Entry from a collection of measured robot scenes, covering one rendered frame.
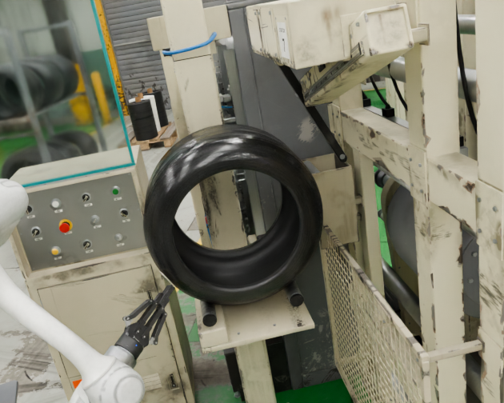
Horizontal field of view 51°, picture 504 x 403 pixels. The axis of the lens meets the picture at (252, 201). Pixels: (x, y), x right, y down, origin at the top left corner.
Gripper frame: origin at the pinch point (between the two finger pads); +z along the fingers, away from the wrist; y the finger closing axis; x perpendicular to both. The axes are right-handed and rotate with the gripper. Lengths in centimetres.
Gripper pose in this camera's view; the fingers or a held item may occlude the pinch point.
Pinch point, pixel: (165, 295)
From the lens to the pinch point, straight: 163.6
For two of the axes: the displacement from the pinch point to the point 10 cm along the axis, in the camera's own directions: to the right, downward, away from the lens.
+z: 4.6, -6.9, 5.6
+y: 6.3, 7.0, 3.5
